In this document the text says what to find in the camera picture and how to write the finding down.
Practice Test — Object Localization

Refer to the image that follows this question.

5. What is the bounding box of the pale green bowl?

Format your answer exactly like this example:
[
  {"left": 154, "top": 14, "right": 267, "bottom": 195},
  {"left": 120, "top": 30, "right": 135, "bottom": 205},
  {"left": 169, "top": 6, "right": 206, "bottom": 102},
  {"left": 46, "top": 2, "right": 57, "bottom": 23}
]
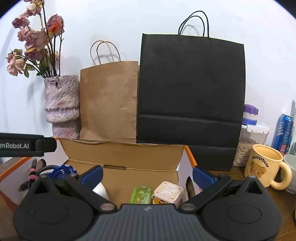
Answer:
[{"left": 283, "top": 154, "right": 296, "bottom": 194}]

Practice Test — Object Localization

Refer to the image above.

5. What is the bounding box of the white tape roll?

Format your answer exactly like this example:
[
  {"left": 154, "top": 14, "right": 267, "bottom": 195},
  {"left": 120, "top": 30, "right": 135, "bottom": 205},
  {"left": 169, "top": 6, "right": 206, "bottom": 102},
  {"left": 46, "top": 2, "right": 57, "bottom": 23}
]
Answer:
[{"left": 92, "top": 182, "right": 109, "bottom": 200}]

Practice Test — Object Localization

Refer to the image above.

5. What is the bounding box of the dried pink rose bouquet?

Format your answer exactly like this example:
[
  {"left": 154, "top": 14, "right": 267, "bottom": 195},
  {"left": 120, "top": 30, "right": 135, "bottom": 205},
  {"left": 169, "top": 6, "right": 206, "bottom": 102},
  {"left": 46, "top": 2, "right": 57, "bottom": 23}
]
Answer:
[{"left": 6, "top": 1, "right": 64, "bottom": 78}]

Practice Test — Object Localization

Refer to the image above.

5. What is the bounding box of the blue plastic lid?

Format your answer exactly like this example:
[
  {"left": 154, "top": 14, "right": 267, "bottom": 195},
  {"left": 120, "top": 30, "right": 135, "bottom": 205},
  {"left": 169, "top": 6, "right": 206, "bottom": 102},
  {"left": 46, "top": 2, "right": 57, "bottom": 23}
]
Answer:
[{"left": 49, "top": 164, "right": 77, "bottom": 180}]

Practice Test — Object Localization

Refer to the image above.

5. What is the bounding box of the clear food container with seeds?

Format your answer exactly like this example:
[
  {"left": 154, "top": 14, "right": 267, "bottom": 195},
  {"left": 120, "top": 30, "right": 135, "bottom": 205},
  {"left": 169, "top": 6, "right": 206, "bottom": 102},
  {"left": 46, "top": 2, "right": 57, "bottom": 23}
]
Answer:
[{"left": 233, "top": 121, "right": 269, "bottom": 167}]

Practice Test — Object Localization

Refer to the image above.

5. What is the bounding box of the pink knitted textured vase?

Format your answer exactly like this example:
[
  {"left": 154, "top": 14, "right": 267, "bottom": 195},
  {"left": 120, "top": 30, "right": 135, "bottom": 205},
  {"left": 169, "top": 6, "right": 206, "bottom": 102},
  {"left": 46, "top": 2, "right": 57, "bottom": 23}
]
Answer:
[{"left": 44, "top": 75, "right": 80, "bottom": 139}]

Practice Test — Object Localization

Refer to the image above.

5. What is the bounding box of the brown paper bag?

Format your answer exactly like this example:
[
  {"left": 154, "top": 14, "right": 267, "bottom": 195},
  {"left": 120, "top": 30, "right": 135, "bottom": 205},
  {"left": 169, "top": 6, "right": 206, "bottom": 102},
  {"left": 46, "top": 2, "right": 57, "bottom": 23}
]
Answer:
[{"left": 79, "top": 39, "right": 140, "bottom": 144}]

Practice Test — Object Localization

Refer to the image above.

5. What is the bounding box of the orange cardboard box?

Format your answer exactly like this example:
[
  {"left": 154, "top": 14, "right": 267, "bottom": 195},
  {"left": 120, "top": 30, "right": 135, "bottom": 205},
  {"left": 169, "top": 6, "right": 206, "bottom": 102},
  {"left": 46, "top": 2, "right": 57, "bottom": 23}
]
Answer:
[{"left": 0, "top": 136, "right": 202, "bottom": 207}]

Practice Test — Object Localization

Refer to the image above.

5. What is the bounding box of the black paper bag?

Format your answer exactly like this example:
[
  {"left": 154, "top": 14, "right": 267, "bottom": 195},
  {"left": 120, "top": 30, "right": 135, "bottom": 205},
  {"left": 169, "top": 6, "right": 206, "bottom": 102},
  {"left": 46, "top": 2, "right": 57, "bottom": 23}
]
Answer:
[{"left": 137, "top": 11, "right": 246, "bottom": 171}]

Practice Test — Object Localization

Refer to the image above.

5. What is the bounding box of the grey braided cable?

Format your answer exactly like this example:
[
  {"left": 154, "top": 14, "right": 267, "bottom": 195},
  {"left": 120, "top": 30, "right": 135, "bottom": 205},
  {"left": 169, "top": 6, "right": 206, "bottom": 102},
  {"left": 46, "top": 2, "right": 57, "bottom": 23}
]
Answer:
[{"left": 17, "top": 158, "right": 61, "bottom": 193}]

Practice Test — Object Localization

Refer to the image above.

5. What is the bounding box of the yellow bear mug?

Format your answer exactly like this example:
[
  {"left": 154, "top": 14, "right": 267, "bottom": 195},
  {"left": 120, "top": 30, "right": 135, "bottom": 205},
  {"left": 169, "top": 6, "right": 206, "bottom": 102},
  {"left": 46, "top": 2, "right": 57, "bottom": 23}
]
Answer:
[{"left": 244, "top": 144, "right": 290, "bottom": 190}]

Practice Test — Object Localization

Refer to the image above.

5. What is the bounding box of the blue soda can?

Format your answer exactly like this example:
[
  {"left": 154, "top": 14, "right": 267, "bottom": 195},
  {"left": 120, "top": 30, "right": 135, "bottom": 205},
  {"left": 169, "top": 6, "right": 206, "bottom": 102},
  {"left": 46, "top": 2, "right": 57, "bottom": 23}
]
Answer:
[{"left": 272, "top": 114, "right": 293, "bottom": 154}]

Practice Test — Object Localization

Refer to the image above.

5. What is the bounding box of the purple lidded small jar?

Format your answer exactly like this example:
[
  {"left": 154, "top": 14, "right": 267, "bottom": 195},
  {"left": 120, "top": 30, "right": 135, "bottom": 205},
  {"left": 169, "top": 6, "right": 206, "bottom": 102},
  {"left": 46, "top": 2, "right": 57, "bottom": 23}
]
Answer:
[{"left": 242, "top": 104, "right": 258, "bottom": 126}]

